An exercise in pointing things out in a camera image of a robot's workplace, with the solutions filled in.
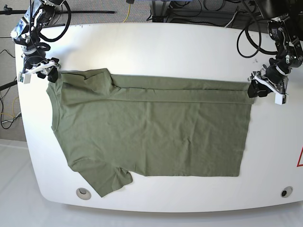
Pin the left table cable grommet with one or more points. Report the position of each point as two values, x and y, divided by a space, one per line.
83 194

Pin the red triangle sticker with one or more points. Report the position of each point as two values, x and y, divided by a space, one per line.
300 160

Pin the black tripod stand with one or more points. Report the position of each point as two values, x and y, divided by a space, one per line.
10 11

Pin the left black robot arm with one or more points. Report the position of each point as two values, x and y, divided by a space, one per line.
285 27

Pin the table cable grommet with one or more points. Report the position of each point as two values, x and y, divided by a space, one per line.
286 192
83 194

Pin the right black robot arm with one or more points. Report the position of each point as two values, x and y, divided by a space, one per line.
34 44

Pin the olive green T-shirt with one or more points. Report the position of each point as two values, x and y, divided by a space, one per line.
110 126

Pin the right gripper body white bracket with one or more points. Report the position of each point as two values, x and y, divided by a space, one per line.
35 63

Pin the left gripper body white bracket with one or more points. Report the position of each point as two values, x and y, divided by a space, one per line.
274 77

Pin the right table cable grommet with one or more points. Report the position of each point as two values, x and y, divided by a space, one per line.
286 192

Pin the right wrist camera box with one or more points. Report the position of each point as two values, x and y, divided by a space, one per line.
24 77

